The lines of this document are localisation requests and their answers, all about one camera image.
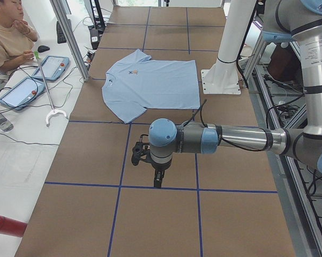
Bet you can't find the blue teach pendant far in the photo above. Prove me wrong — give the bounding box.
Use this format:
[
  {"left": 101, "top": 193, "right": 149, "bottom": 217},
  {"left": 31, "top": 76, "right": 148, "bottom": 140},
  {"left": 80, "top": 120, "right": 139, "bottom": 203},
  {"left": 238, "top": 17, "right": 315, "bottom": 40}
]
[{"left": 41, "top": 55, "right": 70, "bottom": 81}]

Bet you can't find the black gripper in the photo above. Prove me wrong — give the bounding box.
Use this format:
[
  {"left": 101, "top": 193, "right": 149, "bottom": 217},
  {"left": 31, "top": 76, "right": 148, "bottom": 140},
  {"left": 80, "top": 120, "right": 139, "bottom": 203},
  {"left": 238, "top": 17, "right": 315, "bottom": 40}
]
[{"left": 131, "top": 134, "right": 167, "bottom": 188}]

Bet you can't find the blue teach pendant near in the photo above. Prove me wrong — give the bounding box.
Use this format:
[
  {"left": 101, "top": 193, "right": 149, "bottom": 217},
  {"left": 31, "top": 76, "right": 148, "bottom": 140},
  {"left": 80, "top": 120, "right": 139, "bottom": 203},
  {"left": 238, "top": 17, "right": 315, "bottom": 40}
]
[{"left": 0, "top": 77, "right": 45, "bottom": 110}]

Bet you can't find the seated person in beige shirt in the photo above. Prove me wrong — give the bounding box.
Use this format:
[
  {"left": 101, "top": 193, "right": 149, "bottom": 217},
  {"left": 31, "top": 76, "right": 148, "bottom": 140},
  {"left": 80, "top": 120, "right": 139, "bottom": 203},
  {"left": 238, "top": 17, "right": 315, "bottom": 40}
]
[{"left": 0, "top": 1, "right": 38, "bottom": 74}]

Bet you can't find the light blue t-shirt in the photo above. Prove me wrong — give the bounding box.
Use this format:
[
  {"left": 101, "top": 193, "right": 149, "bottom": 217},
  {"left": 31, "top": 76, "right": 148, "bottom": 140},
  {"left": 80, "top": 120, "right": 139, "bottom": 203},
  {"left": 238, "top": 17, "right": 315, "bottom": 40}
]
[{"left": 102, "top": 49, "right": 200, "bottom": 123}]

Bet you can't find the black keyboard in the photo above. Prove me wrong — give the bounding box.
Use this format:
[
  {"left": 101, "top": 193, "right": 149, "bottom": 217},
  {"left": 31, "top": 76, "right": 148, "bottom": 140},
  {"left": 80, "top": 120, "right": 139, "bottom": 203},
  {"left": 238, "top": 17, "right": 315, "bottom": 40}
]
[{"left": 56, "top": 21, "right": 66, "bottom": 44}]

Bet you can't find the red cylinder tube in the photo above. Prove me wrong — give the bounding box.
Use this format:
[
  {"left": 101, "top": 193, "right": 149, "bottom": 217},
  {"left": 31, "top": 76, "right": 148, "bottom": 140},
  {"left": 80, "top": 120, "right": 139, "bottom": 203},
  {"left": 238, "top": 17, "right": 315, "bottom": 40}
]
[{"left": 0, "top": 215, "right": 27, "bottom": 238}]

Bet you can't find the clear water bottle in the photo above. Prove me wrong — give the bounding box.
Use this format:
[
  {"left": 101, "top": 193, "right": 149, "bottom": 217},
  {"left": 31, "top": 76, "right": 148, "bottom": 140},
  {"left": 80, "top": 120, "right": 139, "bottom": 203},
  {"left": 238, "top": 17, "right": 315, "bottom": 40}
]
[{"left": 0, "top": 113, "right": 14, "bottom": 132}]

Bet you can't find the aluminium frame post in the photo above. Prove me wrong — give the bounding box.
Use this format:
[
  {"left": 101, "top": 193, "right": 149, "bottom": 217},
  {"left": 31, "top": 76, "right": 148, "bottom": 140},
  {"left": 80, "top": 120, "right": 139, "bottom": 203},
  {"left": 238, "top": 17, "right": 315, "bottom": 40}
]
[{"left": 50, "top": 0, "right": 89, "bottom": 82}]

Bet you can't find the white camera mast base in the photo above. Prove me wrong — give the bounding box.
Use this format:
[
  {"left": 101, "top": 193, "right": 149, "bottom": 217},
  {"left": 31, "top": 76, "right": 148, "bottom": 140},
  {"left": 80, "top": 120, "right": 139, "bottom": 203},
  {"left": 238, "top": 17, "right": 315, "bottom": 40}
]
[{"left": 201, "top": 0, "right": 256, "bottom": 95}]

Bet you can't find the white reacher grabber stick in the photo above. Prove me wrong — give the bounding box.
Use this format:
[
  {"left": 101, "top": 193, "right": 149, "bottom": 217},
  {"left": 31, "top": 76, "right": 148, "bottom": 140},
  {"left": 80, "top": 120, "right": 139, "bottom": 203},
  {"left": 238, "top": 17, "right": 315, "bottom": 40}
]
[{"left": 34, "top": 51, "right": 69, "bottom": 127}]

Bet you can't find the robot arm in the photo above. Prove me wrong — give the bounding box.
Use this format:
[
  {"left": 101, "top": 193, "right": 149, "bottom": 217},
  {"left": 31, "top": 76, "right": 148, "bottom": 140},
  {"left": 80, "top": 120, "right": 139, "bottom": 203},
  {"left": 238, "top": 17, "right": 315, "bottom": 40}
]
[{"left": 131, "top": 1, "right": 322, "bottom": 188}]

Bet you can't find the black computer mouse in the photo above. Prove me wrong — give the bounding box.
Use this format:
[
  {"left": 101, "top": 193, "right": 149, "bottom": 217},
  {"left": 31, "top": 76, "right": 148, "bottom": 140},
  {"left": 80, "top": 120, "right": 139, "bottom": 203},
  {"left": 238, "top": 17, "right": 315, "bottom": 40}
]
[{"left": 38, "top": 45, "right": 50, "bottom": 53}]

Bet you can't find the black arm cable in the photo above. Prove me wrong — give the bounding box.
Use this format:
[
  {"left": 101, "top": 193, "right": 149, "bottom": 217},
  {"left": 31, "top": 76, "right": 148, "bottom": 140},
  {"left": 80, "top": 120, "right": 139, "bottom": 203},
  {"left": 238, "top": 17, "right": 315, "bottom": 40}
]
[{"left": 182, "top": 99, "right": 274, "bottom": 152}]

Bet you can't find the blue teach pendant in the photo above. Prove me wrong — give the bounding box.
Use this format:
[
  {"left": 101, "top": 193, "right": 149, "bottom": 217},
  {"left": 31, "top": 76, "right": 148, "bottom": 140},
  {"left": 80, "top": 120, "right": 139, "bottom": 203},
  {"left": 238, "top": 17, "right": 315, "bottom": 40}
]
[
  {"left": 41, "top": 55, "right": 70, "bottom": 81},
  {"left": 0, "top": 77, "right": 45, "bottom": 110}
]

